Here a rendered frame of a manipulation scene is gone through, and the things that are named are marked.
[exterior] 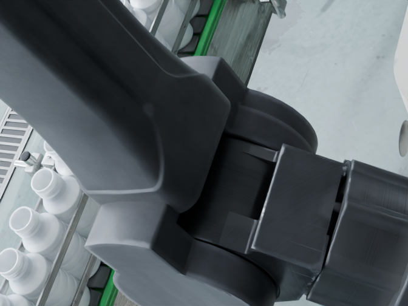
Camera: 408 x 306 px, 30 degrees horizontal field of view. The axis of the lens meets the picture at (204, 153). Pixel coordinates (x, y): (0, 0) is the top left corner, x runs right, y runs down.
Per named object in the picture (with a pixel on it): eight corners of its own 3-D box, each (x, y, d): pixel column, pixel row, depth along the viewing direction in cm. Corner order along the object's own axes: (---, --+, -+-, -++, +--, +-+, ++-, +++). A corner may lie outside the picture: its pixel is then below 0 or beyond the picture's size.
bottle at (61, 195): (81, 243, 116) (16, 196, 104) (96, 207, 119) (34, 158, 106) (112, 249, 113) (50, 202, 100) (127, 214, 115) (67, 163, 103)
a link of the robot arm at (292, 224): (356, 283, 32) (380, 175, 35) (127, 206, 33) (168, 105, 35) (306, 336, 40) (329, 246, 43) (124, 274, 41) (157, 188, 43)
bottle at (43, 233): (105, 274, 112) (40, 229, 99) (70, 288, 113) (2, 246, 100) (100, 239, 115) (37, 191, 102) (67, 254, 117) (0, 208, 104)
